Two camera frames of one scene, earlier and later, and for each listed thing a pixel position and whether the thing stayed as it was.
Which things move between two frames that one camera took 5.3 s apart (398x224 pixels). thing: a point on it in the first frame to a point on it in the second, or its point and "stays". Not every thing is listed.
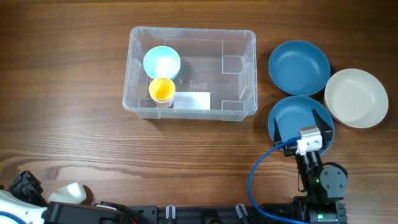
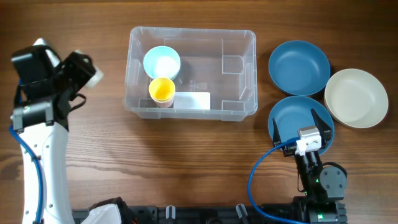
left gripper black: x=25 y=181 to x=84 y=70
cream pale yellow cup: x=74 y=193 to x=97 y=77
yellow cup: x=161 y=89 stays
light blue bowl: x=161 y=61 stays
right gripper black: x=325 y=130 stays
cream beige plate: x=356 y=98 stays
